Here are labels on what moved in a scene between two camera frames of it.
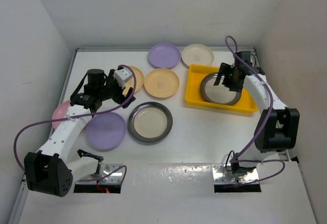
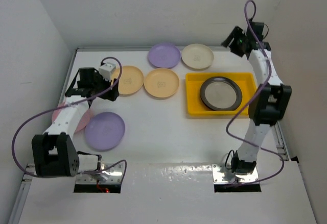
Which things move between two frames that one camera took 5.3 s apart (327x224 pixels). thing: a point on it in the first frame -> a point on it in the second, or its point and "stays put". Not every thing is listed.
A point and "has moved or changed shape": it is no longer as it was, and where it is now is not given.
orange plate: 139,77 stays put
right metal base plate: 221,176 stays put
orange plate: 161,82 stays put
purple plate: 164,55 stays put
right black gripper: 225,69 -> 236,31
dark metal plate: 219,94 has moved or changed shape
